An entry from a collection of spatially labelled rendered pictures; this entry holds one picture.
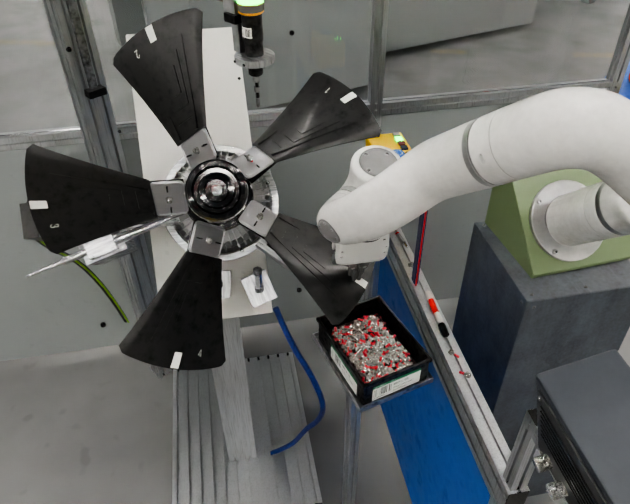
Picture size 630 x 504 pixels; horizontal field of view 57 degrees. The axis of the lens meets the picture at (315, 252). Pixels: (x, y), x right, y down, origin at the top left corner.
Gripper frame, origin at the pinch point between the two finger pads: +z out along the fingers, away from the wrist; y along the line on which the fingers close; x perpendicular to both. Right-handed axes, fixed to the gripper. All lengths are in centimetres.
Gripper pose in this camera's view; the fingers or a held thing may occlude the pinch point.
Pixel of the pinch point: (355, 269)
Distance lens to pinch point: 117.0
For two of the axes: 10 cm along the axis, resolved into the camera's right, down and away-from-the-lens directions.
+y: -9.8, 1.2, -1.4
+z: -0.5, 5.5, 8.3
